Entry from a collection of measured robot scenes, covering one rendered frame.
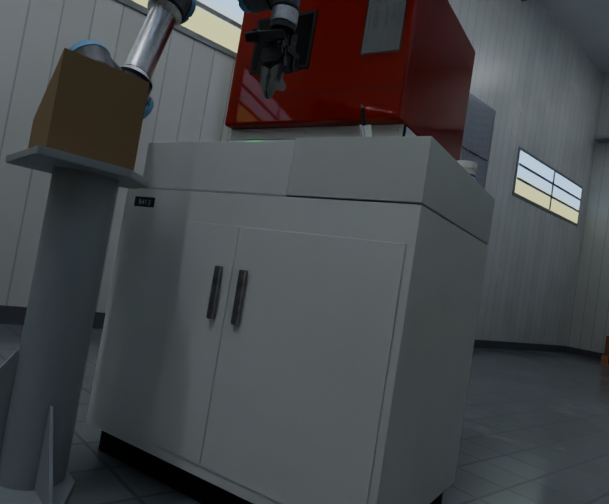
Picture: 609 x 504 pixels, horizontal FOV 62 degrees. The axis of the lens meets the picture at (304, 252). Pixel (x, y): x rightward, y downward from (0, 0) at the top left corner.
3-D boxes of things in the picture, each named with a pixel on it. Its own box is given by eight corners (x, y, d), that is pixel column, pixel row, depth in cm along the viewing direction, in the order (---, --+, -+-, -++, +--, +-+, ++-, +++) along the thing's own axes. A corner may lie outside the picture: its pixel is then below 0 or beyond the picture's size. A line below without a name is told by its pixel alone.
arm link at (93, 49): (60, 77, 135) (55, 51, 143) (97, 109, 146) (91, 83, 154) (95, 50, 133) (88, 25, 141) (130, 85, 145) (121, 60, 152)
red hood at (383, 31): (312, 170, 283) (329, 66, 286) (458, 174, 238) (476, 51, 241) (222, 125, 219) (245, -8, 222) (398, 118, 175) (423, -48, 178)
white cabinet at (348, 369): (217, 418, 207) (250, 222, 211) (450, 508, 155) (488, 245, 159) (75, 450, 153) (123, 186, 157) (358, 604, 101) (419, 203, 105)
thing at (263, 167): (163, 193, 163) (171, 151, 164) (306, 203, 133) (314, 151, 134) (140, 186, 155) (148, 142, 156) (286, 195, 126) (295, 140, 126)
